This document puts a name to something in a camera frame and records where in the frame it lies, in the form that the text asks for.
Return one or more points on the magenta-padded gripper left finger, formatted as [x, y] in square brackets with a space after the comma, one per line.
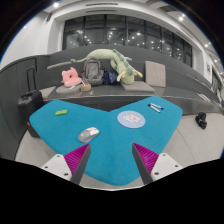
[77, 159]

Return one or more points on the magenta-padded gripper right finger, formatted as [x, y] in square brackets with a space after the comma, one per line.
[146, 159]

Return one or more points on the grey and white computer mouse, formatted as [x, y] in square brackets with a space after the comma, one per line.
[88, 134]

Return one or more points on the round light blue mouse pad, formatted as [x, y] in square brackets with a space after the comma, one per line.
[131, 119]

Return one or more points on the small green eraser block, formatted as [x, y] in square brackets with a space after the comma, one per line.
[61, 112]

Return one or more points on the white marker with blue cap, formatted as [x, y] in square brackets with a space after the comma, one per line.
[156, 106]

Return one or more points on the black bag on floor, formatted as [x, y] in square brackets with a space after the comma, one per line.
[201, 120]

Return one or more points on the round grey seat cushion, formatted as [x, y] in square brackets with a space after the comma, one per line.
[66, 90]

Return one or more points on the flat square grey cushion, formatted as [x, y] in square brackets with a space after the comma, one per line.
[138, 87]

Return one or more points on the small flat grey cushion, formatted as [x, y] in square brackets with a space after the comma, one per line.
[47, 92]

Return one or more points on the black suitcase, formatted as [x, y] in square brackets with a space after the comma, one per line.
[29, 103]

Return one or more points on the grey tiered bench seating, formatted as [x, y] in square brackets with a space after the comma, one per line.
[110, 90]

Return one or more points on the pink plush cushion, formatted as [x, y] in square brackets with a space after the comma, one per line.
[70, 77]

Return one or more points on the upright square grey cushion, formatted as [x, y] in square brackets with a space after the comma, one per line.
[155, 74]

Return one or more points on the dark blue patterned bag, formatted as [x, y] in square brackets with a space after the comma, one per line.
[109, 78]

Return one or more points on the grey backpack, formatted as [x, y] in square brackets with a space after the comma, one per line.
[92, 70]

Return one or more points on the green dragon plush toy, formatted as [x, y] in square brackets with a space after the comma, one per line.
[121, 65]

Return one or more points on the ceiling spot lights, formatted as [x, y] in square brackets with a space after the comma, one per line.
[56, 4]

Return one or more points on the dark glass window wall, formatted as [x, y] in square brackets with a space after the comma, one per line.
[116, 33]

